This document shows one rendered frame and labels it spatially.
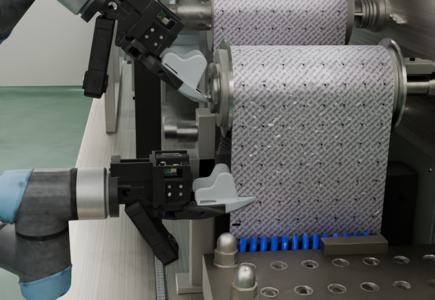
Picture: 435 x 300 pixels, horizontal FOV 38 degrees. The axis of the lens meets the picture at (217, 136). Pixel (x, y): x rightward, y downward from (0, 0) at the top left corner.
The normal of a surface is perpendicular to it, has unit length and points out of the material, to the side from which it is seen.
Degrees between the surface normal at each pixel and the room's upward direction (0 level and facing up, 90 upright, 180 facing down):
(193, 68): 90
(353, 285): 0
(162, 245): 94
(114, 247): 0
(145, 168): 90
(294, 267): 0
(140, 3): 90
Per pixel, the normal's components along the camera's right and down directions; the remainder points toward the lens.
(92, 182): 0.10, -0.49
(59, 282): 0.70, 0.26
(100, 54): 0.09, 0.27
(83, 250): 0.02, -0.96
